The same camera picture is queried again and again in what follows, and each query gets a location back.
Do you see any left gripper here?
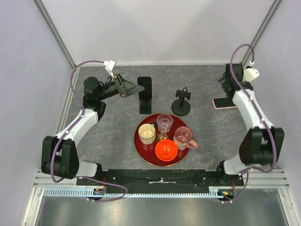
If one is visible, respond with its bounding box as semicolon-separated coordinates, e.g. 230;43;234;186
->
98;73;144;101

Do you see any black cased phone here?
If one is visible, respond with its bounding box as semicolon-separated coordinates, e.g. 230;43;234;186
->
137;76;152;100

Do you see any pink cased phone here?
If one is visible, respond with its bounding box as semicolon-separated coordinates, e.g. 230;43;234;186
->
212;97;236;109

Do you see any black round-base clamp stand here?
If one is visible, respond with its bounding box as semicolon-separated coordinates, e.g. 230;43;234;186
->
171;87;191;116

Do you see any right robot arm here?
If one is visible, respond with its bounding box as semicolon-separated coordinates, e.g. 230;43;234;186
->
213;64;285;186

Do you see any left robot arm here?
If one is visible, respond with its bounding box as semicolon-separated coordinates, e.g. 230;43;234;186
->
41;74;144;185

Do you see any black folding phone stand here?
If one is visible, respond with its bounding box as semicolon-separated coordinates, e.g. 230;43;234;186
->
139;99;152;114

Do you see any cream ceramic cup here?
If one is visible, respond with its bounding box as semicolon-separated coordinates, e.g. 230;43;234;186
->
138;123;156;145

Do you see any clear faceted glass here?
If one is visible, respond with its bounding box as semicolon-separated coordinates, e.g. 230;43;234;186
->
157;113;173;134

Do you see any red round tray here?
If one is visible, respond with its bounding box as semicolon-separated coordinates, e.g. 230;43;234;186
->
134;113;190;167

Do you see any pink ghost mug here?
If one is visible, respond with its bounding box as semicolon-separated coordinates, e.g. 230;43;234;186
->
173;126;198;151

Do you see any orange bowl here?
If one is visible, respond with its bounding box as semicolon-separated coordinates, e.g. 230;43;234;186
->
155;139;178;161

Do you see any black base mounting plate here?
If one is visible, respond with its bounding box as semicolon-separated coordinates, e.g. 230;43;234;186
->
76;168;243;194

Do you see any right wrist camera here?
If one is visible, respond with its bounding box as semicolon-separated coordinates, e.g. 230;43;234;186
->
243;61;260;82

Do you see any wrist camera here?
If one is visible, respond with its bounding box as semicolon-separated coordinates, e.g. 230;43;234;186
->
243;61;260;82
103;60;117;78

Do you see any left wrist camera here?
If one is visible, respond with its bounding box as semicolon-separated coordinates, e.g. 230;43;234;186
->
103;60;117;78

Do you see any grey slotted cable duct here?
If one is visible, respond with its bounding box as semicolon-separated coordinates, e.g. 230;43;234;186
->
43;187;228;199

